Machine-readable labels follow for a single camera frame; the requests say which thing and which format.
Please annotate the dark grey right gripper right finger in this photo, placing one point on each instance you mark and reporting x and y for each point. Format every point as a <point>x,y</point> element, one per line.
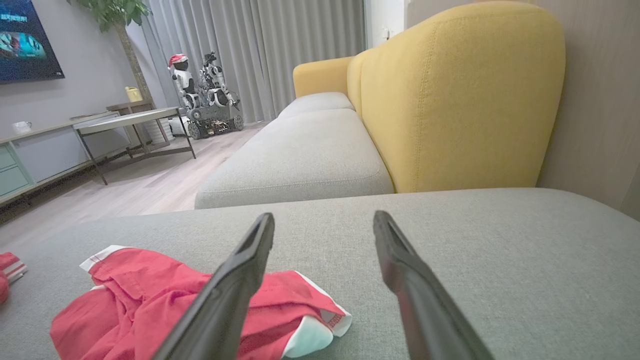
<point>425,310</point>

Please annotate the long low tv cabinet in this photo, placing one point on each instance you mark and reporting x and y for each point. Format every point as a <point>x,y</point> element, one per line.
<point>50,150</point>

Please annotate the white mug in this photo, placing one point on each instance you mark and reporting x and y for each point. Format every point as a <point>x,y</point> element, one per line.
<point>21,127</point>

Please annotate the yellow sofa armrest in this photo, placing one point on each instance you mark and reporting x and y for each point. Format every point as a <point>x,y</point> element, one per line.
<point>320,75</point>

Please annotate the white and black humanoid robot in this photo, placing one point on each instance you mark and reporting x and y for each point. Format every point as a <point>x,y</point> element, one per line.
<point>216,80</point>

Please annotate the white ribbed plant pot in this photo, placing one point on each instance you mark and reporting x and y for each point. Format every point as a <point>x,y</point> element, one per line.
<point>157,131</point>

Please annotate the grey wheeled robot cart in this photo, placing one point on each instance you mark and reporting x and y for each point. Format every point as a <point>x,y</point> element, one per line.
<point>215,117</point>

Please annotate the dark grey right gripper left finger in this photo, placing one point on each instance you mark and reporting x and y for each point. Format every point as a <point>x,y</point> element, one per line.
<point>225,310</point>

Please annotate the grey coffee table black legs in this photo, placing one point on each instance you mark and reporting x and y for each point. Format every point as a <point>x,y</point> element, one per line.
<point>125,120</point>

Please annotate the yellow box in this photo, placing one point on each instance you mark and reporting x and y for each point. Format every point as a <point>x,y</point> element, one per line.
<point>133,95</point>

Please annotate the white small floor device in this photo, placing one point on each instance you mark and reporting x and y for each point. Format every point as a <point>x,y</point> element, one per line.
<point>179,126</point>

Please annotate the red jersey with white sleeves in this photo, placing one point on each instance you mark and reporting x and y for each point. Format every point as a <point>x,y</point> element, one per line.
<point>7,262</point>

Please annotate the white robot with santa hat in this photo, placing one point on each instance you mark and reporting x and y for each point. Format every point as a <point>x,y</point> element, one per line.
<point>184,80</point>

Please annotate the small wooden side table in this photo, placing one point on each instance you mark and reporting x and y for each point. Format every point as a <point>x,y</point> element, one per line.
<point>131,106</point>

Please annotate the red shorts with white stripes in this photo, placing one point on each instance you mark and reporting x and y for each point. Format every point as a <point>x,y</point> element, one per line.
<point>140,300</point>

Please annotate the yellow sofa backrest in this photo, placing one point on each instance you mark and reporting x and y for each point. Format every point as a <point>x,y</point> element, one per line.
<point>460,100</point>

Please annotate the green indoor tree plant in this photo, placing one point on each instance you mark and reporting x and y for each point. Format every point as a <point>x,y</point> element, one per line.
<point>112,12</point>

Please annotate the wall-mounted television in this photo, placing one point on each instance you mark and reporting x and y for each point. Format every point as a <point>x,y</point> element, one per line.
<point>25,45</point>

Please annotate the small grey sofa seat cushion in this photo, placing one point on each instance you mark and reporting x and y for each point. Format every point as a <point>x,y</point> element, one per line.
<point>315,102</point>

